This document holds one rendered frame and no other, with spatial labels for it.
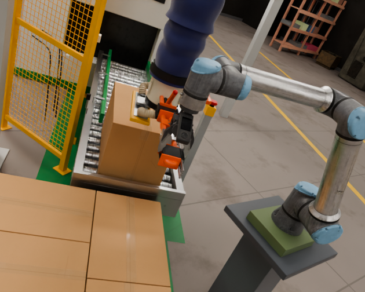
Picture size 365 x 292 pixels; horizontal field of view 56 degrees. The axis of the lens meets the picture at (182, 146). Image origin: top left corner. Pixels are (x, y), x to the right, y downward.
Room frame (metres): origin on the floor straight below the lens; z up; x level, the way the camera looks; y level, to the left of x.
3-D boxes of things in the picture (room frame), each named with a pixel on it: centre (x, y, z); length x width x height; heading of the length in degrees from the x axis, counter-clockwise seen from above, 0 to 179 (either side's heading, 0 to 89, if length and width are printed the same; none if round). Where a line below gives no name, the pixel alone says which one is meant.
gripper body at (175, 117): (1.13, 0.03, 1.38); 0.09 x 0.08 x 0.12; 15
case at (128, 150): (2.02, 0.32, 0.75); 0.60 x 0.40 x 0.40; 20
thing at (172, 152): (1.09, 0.03, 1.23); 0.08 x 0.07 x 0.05; 16
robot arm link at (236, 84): (1.18, -0.07, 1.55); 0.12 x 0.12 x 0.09; 24
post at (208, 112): (2.40, -0.08, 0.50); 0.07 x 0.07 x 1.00; 20
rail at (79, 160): (2.68, 0.90, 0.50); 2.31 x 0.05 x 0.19; 20
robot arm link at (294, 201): (1.64, -0.73, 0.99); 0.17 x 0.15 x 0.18; 24
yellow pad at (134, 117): (1.64, 0.28, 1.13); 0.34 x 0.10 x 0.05; 16
